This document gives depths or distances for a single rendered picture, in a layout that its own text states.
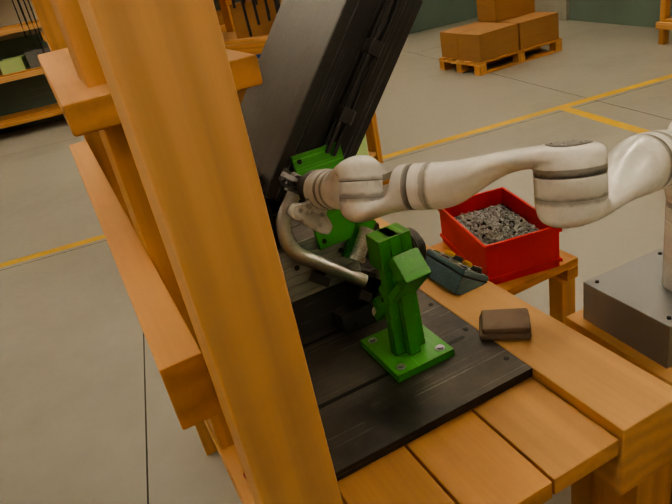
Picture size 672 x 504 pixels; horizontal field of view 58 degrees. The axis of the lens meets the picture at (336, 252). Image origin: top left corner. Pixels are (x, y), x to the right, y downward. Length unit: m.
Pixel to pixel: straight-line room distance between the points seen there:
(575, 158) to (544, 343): 0.52
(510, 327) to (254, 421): 0.70
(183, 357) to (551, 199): 0.49
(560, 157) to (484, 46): 6.54
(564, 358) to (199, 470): 1.62
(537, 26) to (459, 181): 6.97
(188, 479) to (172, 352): 1.76
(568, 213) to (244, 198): 0.44
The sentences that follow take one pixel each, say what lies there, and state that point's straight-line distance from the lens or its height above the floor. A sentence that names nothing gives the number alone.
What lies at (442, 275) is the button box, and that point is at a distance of 1.43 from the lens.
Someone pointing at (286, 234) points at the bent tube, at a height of 1.14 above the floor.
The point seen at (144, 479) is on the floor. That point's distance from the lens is 2.55.
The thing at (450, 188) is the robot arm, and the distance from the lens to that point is 0.87.
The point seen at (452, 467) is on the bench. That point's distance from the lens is 1.05.
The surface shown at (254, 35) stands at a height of 1.20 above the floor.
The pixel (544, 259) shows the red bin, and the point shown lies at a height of 0.83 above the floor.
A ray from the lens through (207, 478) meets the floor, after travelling 2.44.
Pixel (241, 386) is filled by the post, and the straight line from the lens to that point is 0.63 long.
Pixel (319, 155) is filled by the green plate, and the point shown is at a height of 1.26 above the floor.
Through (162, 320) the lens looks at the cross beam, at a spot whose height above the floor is 1.28.
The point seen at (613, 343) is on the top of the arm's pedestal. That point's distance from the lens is 1.34.
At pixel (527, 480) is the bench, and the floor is 0.88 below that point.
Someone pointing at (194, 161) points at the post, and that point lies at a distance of 0.53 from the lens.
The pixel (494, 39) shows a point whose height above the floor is 0.35.
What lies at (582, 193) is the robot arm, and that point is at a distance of 0.82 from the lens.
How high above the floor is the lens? 1.65
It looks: 27 degrees down
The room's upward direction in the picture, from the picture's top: 12 degrees counter-clockwise
